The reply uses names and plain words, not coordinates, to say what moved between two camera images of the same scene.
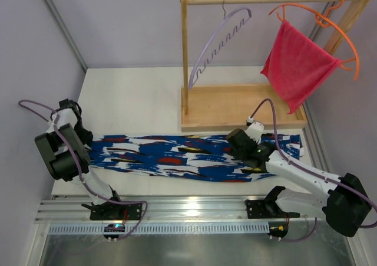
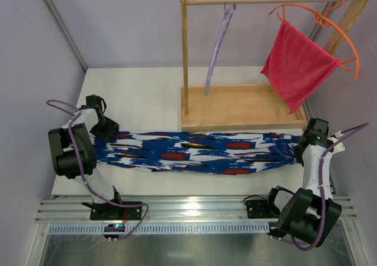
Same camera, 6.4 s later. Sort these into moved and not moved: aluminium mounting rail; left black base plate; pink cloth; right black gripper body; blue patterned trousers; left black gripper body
Moved: right black gripper body; left black gripper body; blue patterned trousers
Not moved: left black base plate; aluminium mounting rail; pink cloth
